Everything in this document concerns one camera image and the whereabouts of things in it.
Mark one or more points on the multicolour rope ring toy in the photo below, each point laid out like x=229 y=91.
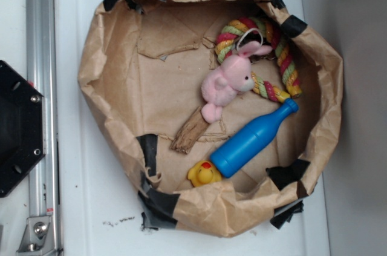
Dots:
x=268 y=34

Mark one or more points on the brown wood chip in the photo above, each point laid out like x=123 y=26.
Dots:
x=190 y=132

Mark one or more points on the pink plush bunny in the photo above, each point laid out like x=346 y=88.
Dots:
x=232 y=77

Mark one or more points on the blue plastic bottle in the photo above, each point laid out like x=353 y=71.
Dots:
x=250 y=140

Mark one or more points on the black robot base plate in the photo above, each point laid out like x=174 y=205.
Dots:
x=22 y=132

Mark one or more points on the aluminium frame rail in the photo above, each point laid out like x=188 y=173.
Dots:
x=44 y=195

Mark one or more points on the yellow rubber duck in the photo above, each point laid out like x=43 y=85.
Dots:
x=202 y=173

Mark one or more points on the brown paper bag bin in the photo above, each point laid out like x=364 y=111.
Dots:
x=142 y=66

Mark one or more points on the metal corner bracket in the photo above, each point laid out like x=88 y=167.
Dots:
x=38 y=237

